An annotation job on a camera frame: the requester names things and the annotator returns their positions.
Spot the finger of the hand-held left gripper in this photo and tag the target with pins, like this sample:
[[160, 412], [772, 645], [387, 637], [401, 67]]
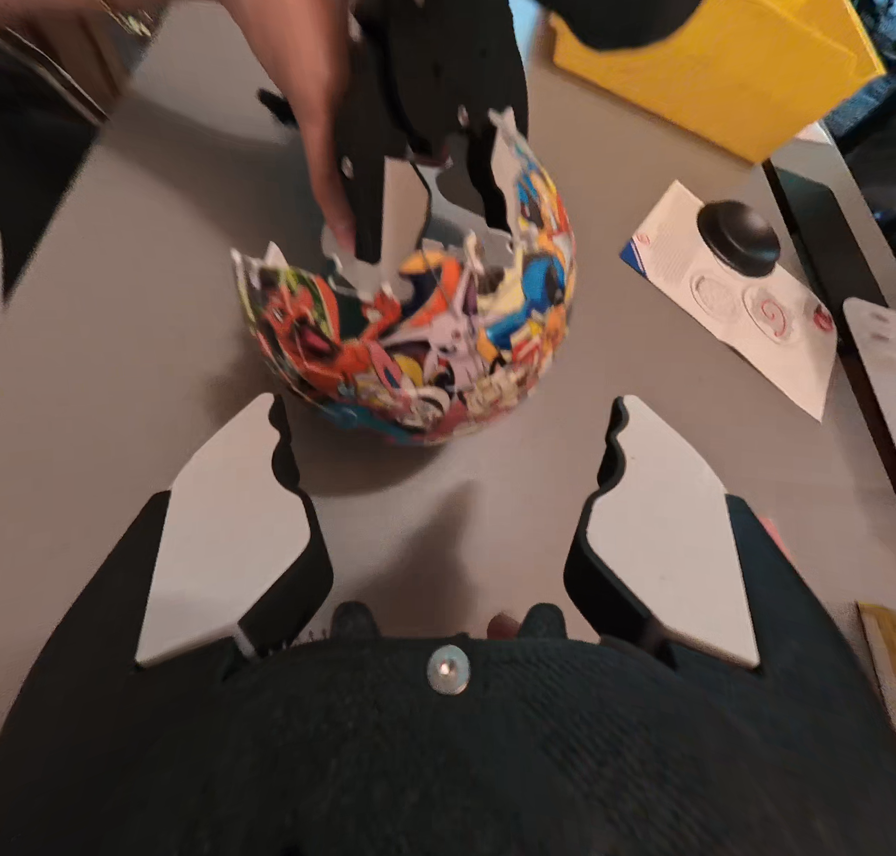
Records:
[[402, 205], [483, 170]]

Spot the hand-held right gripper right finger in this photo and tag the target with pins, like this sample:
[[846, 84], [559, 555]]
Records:
[[672, 555]]

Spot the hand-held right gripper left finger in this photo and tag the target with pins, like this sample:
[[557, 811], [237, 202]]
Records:
[[224, 555]]

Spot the colourful puzzle ball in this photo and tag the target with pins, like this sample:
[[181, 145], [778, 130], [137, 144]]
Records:
[[420, 352]]

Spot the black round ball stand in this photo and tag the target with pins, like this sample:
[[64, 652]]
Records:
[[738, 236]]

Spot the person's left hand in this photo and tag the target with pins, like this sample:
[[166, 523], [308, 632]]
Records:
[[294, 30]]

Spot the person's right hand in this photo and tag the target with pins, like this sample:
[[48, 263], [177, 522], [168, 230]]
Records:
[[502, 626]]

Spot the yellow plastic bin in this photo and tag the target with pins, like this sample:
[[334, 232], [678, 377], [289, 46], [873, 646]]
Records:
[[735, 65], [883, 646]]

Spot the white instruction leaflet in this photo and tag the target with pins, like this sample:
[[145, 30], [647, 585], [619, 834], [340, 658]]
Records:
[[770, 338]]

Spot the black desk mat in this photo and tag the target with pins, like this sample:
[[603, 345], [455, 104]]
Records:
[[819, 226]]

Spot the wooden pillar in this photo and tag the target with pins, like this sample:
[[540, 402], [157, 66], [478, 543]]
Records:
[[70, 58]]

